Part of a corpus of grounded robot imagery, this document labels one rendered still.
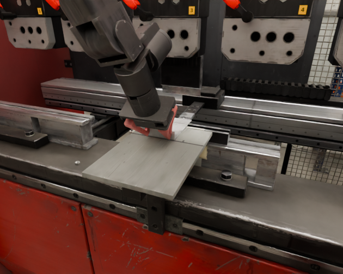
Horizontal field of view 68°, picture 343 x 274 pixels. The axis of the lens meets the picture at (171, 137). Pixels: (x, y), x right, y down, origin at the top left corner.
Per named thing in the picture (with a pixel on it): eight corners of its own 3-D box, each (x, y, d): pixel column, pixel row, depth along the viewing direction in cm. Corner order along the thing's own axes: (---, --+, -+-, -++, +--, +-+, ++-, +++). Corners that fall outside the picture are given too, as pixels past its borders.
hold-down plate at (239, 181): (130, 172, 69) (129, 162, 67) (140, 162, 73) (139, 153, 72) (244, 199, 59) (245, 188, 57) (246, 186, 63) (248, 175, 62)
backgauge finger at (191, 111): (164, 121, 72) (163, 104, 70) (191, 97, 94) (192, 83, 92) (204, 128, 68) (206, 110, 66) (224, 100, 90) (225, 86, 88)
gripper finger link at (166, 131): (155, 123, 61) (144, 94, 53) (183, 126, 58) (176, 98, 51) (145, 145, 57) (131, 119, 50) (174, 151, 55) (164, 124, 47)
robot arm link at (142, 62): (104, 68, 41) (133, 72, 39) (125, 42, 44) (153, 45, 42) (119, 98, 47) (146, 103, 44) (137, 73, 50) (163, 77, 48)
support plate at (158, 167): (81, 176, 47) (81, 172, 46) (146, 124, 69) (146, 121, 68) (172, 200, 41) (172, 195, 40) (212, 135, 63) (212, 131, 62)
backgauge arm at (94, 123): (67, 161, 100) (60, 128, 93) (143, 110, 153) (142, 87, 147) (83, 165, 97) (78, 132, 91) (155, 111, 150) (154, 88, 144)
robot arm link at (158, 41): (76, 39, 40) (111, 29, 35) (114, 1, 46) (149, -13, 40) (120, 94, 48) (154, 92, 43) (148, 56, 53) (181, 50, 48)
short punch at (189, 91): (160, 93, 64) (160, 54, 60) (164, 91, 66) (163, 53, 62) (198, 97, 61) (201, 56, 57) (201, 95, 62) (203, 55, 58)
